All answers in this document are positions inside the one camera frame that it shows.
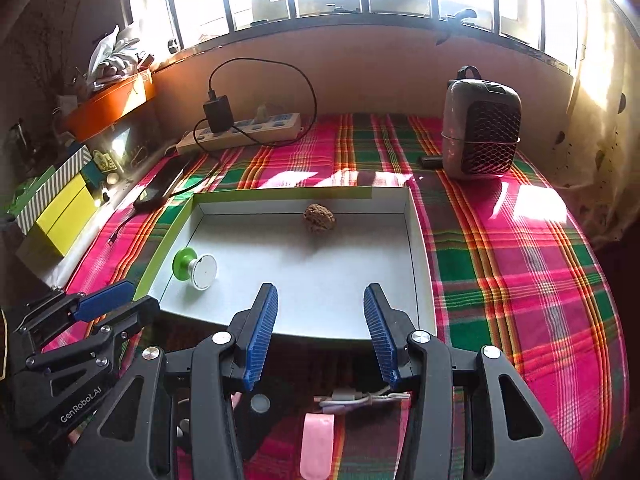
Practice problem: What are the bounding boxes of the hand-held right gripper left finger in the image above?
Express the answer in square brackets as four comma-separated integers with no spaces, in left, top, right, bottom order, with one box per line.
[65,282,279,480]

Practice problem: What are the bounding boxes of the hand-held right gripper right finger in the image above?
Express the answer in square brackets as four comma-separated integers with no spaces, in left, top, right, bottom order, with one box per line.
[363,282,583,480]

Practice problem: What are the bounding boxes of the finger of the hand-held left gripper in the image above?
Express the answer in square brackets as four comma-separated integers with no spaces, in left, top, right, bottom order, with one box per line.
[15,280,136,333]
[25,296,161,376]

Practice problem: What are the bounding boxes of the white usb cable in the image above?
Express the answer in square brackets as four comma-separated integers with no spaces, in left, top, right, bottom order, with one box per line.
[315,385,413,408]

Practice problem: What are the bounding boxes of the green and white cardboard box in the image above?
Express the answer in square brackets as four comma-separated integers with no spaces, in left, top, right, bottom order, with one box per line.
[132,186,438,343]

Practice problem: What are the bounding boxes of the black bike light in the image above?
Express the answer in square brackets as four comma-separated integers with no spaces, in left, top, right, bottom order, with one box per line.
[231,377,308,461]

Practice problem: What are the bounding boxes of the green and white spool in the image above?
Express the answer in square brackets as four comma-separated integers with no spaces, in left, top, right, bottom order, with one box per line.
[171,248,218,291]

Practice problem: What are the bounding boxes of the yellow box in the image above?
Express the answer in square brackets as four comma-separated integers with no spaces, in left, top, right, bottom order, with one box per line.
[17,172,98,258]

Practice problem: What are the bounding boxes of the black power bank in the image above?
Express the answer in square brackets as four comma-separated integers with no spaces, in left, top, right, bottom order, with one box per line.
[134,157,193,212]

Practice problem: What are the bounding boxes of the striped box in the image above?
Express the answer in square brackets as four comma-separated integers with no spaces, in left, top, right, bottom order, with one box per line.
[15,147,93,236]

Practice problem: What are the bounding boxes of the brown walnut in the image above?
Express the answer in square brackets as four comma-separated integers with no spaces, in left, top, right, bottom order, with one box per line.
[302,203,337,233]

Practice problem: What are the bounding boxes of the plaid blanket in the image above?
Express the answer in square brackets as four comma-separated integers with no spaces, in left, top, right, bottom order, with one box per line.
[42,112,631,480]

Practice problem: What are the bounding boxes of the orange planter box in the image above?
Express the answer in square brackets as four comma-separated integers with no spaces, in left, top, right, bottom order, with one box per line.
[62,74,157,142]

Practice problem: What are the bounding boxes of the beige power strip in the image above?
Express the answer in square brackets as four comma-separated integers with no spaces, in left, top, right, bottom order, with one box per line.
[176,112,303,156]

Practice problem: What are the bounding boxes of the black charger adapter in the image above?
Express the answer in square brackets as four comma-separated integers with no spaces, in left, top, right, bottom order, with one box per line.
[202,95,236,135]

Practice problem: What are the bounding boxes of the grey portable heater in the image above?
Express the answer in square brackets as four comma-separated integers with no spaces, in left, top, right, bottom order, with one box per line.
[441,66,522,181]

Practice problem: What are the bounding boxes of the white plastic bag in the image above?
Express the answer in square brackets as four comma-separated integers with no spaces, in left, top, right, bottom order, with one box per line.
[87,24,141,81]

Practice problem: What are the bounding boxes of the spotted cream curtain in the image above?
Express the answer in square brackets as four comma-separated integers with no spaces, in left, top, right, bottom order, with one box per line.
[565,0,640,241]

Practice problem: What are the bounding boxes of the short black usb cable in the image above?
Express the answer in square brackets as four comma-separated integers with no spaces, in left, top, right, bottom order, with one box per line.
[107,207,138,243]

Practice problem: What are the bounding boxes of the long black charger cable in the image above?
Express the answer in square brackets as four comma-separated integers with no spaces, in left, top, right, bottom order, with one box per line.
[194,57,318,148]

